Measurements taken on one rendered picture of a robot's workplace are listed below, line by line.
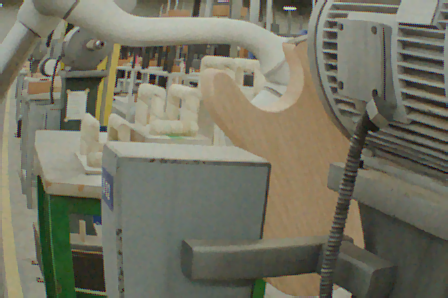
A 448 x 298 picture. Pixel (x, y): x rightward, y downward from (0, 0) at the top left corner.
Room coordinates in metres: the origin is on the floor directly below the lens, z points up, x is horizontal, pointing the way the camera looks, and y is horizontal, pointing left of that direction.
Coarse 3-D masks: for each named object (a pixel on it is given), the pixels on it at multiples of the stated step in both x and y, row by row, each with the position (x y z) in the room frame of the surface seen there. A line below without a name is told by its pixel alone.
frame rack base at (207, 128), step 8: (184, 104) 1.91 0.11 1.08; (200, 104) 1.79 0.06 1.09; (200, 112) 1.78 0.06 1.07; (208, 112) 1.73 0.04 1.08; (200, 120) 1.77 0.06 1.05; (208, 120) 1.72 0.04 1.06; (200, 128) 1.77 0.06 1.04; (208, 128) 1.71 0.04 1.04; (216, 128) 1.68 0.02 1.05; (208, 136) 1.71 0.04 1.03; (216, 136) 1.68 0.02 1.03; (216, 144) 1.68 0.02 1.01; (224, 144) 1.69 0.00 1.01
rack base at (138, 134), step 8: (136, 128) 1.79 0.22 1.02; (144, 128) 1.80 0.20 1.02; (136, 136) 1.70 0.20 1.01; (144, 136) 1.64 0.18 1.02; (152, 136) 1.65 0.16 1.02; (160, 136) 1.67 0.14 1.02; (200, 136) 1.73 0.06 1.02; (184, 144) 1.66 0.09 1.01; (192, 144) 1.66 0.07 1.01; (200, 144) 1.67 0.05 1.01; (208, 144) 1.68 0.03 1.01
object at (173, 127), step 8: (160, 120) 1.67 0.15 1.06; (168, 120) 1.68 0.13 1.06; (176, 120) 1.69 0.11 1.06; (184, 120) 1.70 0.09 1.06; (152, 128) 1.66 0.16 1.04; (160, 128) 1.66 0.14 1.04; (168, 128) 1.67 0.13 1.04; (176, 128) 1.68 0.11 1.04; (184, 128) 1.68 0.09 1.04; (192, 128) 1.69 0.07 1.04
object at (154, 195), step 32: (128, 160) 0.69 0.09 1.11; (160, 160) 0.70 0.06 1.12; (192, 160) 0.71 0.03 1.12; (224, 160) 0.72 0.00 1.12; (256, 160) 0.74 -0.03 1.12; (128, 192) 0.69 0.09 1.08; (160, 192) 0.70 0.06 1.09; (192, 192) 0.71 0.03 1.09; (224, 192) 0.72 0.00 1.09; (256, 192) 0.73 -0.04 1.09; (128, 224) 0.69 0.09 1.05; (160, 224) 0.70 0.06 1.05; (192, 224) 0.71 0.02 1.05; (224, 224) 0.72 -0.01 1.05; (256, 224) 0.74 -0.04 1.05; (128, 256) 0.69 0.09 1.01; (160, 256) 0.70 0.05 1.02; (128, 288) 0.69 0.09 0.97; (160, 288) 0.70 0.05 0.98; (192, 288) 0.71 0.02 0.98; (224, 288) 0.73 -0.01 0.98
